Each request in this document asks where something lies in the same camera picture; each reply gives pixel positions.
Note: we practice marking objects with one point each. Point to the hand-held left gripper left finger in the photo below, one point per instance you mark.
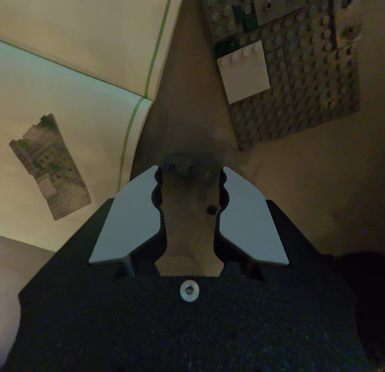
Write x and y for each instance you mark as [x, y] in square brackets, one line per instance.
[126, 224]

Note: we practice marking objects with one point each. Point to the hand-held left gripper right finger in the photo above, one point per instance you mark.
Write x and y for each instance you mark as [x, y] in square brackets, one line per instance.
[252, 224]

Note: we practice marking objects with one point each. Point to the dark grey brick plate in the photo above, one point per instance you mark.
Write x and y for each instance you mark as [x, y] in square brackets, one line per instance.
[183, 166]

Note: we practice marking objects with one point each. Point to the dark grey studded baseplate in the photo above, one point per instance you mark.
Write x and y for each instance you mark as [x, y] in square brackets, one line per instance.
[300, 92]

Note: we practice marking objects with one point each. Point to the grey desk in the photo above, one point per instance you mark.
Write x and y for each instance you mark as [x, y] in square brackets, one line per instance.
[300, 197]

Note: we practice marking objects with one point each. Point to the small dark brick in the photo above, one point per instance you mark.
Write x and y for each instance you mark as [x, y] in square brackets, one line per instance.
[211, 210]

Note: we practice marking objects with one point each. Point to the light grey square tile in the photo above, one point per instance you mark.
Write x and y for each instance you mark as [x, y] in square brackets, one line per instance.
[245, 75]

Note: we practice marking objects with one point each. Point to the open instruction booklet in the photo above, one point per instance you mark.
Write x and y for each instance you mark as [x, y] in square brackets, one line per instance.
[75, 62]

